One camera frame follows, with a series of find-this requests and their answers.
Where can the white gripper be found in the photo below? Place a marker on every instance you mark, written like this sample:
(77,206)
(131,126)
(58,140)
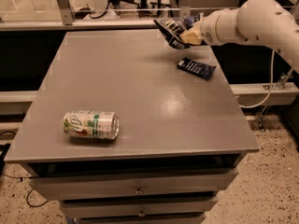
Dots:
(207,31)

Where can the blue chip bag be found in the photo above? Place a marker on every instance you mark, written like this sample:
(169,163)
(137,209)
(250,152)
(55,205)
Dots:
(172,28)

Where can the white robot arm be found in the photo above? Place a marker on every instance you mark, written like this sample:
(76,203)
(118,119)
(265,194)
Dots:
(257,22)

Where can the blue rxbar blueberry bar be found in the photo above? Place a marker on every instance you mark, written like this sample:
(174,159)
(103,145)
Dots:
(201,70)

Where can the grey drawer cabinet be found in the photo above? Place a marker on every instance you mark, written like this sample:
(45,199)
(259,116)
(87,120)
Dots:
(169,120)

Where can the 7up soda can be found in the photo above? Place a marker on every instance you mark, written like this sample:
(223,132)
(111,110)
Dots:
(99,125)

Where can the top grey drawer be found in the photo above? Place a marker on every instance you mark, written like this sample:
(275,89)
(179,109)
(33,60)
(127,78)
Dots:
(133,184)

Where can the grey drawer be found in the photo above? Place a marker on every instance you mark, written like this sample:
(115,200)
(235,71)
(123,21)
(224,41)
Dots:
(139,207)
(133,184)

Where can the metal railing frame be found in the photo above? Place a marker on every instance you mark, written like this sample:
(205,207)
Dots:
(38,15)

